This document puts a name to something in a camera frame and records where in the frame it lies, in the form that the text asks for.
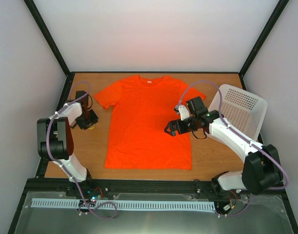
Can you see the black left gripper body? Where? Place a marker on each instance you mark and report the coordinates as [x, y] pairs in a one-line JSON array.
[[87, 119]]

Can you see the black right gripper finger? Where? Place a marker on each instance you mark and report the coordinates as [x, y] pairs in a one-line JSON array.
[[171, 126], [170, 132]]

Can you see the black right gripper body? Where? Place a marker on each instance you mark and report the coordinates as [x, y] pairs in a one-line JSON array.
[[186, 128]]

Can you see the orange t-shirt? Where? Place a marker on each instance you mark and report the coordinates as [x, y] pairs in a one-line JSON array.
[[141, 109]]

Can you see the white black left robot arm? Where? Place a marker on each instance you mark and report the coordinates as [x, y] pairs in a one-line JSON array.
[[55, 141]]

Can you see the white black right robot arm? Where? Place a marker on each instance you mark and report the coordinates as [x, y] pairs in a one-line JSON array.
[[261, 167]]

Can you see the white perforated plastic basket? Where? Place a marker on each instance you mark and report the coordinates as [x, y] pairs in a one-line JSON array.
[[244, 110]]

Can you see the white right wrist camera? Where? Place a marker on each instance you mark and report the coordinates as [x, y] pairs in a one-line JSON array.
[[182, 111]]

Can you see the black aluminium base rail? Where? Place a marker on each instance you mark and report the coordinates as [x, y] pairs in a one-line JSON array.
[[109, 188]]

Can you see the light blue slotted cable duct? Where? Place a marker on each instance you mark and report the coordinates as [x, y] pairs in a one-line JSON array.
[[128, 205]]

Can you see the black enclosure frame post left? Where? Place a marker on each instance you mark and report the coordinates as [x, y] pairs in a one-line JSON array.
[[30, 4]]

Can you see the black enclosure frame post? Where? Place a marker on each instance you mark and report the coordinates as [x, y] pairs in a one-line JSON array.
[[30, 4], [275, 15]]

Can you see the black enclosure frame post right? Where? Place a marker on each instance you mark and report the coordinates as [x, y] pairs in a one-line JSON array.
[[275, 15]]

